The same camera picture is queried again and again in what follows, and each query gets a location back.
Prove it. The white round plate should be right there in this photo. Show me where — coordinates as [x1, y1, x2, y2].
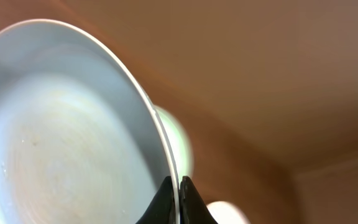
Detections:
[207, 201, 250, 224]

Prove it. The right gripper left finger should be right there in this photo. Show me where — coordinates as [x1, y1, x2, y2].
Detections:
[136, 176, 175, 224]

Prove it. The light blue plate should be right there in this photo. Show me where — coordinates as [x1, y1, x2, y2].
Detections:
[155, 106, 194, 182]
[0, 19, 180, 223]

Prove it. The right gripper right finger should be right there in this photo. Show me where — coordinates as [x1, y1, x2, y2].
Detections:
[180, 176, 218, 224]

